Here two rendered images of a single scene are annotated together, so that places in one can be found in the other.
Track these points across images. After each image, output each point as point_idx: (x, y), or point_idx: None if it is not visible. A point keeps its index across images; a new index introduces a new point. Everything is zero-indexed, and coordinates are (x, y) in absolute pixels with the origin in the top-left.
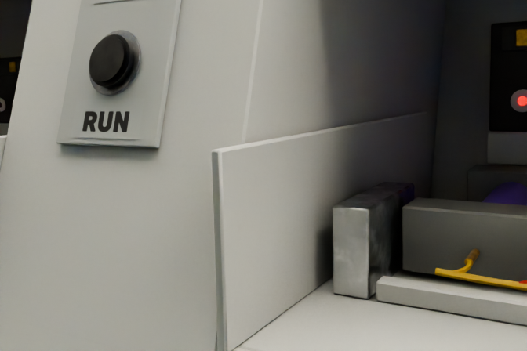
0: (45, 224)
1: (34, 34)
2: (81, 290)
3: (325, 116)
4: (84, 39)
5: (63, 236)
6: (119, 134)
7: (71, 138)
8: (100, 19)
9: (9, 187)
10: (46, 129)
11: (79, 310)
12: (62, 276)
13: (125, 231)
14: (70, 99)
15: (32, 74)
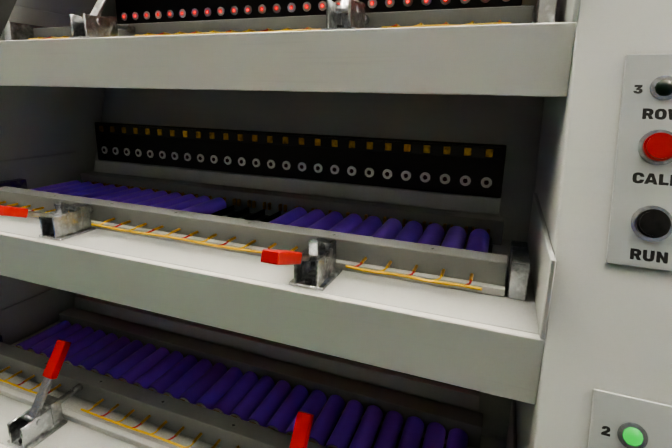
0: (600, 306)
1: (569, 194)
2: (637, 343)
3: None
4: (621, 205)
5: (617, 313)
6: (661, 264)
7: (620, 261)
8: (634, 196)
9: (564, 282)
10: (591, 252)
11: (637, 353)
12: (620, 335)
13: (669, 315)
14: (615, 239)
15: (572, 218)
